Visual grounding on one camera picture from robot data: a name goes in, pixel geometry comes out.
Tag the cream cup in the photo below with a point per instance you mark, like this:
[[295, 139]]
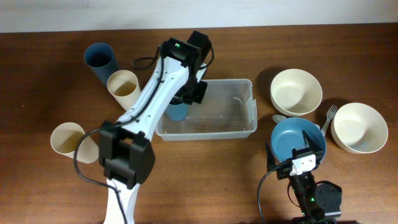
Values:
[[124, 87], [64, 139]]

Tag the cream spoon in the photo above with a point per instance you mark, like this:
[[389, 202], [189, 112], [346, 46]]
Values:
[[277, 118]]

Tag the cream bowl near container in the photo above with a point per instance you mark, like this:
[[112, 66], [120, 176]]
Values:
[[295, 92]]

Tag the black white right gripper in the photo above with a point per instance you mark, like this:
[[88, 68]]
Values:
[[317, 150]]

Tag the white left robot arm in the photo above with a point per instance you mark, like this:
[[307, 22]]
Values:
[[125, 150]]

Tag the blue bowl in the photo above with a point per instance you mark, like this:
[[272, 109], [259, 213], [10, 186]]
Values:
[[288, 135]]

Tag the cream bowl far right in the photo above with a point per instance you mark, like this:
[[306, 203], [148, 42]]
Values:
[[359, 129]]

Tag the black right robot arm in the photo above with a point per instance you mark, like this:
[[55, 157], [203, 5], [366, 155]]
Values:
[[319, 201]]

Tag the dark blue cup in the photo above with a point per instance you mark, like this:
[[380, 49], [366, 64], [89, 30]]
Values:
[[102, 61]]

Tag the clear plastic storage container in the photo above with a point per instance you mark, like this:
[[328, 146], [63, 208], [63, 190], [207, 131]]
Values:
[[228, 111]]

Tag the cream fork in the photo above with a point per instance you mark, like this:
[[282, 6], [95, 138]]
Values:
[[330, 114]]

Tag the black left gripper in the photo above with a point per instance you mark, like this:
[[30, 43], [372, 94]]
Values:
[[198, 94]]

